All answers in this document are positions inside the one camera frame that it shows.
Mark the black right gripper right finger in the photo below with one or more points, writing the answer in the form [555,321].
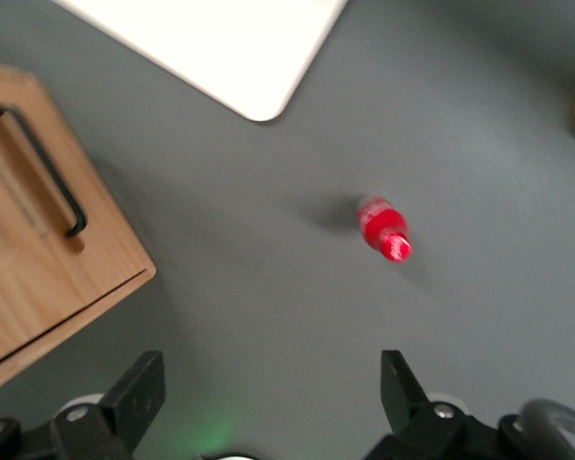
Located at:
[405,402]

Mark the wooden drawer cabinet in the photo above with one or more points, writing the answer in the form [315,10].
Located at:
[52,338]

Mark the small red bottle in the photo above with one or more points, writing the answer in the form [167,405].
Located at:
[385,225]

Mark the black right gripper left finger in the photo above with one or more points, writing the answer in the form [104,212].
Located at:
[134,397]

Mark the beige rectangular tray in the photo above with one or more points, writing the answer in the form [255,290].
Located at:
[220,48]

